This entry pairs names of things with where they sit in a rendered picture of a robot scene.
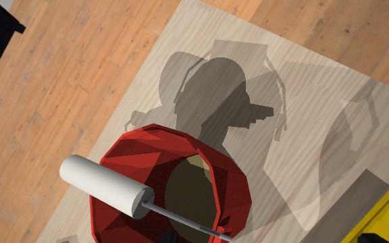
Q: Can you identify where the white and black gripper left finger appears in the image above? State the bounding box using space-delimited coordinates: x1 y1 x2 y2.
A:
159 230 178 243

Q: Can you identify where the red pail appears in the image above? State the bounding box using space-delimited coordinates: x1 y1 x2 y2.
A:
59 124 252 243

